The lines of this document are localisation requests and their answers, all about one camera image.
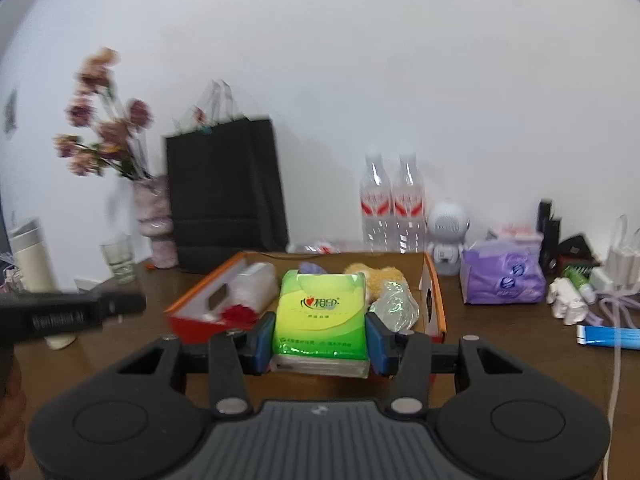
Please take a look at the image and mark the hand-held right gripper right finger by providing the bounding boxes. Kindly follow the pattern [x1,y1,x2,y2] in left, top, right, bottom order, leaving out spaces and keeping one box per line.
[364,312,514,419]

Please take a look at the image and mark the yellow white hamster plush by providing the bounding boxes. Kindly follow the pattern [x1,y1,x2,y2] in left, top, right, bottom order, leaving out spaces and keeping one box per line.
[344,263,406,306]

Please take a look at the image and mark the pink printed tin box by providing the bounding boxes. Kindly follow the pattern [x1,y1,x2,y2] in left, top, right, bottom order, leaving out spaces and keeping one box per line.
[487,223,545,244]

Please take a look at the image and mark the green tissue pack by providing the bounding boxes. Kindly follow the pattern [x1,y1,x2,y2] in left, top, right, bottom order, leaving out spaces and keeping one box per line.
[269,269,372,380]

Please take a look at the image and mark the blue white flat box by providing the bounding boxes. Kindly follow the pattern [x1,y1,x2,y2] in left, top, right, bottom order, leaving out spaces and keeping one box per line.
[575,324,640,351]

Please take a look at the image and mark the green white tube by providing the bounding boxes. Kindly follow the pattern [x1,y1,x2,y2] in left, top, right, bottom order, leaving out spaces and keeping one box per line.
[563,265,597,304]

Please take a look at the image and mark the tall black box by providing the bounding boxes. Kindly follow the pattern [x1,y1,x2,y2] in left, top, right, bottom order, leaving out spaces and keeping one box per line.
[538,199,564,272]

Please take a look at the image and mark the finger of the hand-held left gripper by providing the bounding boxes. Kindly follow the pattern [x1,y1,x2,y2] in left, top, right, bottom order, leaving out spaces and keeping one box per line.
[96,292,148,321]

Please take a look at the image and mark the person's left hand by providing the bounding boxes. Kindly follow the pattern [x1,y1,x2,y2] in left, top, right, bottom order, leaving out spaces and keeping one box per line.
[0,355,27,467]

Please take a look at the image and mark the orange cardboard box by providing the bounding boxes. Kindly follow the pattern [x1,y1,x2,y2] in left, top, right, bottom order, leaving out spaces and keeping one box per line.
[165,251,448,357]

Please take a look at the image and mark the purple tissue pack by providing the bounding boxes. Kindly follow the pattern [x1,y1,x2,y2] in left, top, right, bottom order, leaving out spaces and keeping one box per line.
[459,239,547,306]

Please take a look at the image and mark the black box red trim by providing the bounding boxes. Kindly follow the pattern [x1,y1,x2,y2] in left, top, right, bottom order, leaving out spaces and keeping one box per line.
[555,234,602,272]

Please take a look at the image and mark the white thermos flask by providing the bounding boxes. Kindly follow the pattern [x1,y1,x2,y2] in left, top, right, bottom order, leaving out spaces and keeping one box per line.
[7,217,77,350]

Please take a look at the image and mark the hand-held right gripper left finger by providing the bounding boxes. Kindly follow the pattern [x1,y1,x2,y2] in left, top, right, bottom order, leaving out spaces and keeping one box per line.
[117,312,276,414]

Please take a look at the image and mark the pink artificial flowers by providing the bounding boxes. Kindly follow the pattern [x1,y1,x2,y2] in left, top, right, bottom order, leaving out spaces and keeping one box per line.
[52,47,154,182]

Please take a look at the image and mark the translucent white plastic bottle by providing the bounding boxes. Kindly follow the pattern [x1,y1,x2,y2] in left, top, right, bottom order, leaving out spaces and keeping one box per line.
[226,261,279,319]

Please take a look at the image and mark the white robot toy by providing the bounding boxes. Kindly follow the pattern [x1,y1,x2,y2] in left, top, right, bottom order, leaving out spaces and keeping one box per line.
[425,201,472,277]

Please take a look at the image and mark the clear drinking glass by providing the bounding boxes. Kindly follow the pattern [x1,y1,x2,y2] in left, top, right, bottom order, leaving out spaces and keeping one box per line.
[100,236,138,285]

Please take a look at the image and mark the pale green fluffy plush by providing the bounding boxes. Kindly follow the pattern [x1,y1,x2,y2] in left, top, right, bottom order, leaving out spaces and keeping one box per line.
[369,280,421,334]

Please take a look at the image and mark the pink marbled vase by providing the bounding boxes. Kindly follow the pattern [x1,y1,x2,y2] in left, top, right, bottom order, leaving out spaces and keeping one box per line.
[131,175,180,269]

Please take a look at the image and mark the pale pink cable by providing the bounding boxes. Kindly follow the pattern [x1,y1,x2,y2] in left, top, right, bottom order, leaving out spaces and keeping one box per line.
[584,287,640,480]

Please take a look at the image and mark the small white figure toy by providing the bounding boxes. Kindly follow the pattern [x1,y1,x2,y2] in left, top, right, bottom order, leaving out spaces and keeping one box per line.
[546,277,589,323]

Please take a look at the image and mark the black paper bag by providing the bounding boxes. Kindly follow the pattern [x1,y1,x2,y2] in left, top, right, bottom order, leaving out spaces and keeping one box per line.
[165,79,291,276]

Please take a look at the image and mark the clear water bottle red label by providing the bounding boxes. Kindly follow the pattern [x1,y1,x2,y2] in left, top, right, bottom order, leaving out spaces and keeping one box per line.
[392,152,427,254]
[360,152,393,254]
[287,238,367,254]

